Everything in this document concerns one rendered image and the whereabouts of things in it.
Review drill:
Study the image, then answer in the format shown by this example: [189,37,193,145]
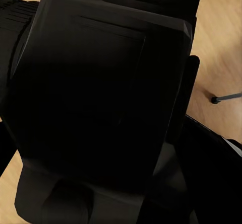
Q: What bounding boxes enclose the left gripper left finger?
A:
[0,121,17,176]

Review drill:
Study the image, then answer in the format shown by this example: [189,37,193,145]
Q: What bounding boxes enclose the camera tripod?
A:
[212,93,242,104]

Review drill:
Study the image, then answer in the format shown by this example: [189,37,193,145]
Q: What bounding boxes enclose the digital camera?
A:
[0,0,200,224]

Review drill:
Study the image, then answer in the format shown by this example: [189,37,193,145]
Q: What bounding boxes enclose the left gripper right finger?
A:
[173,120,242,224]

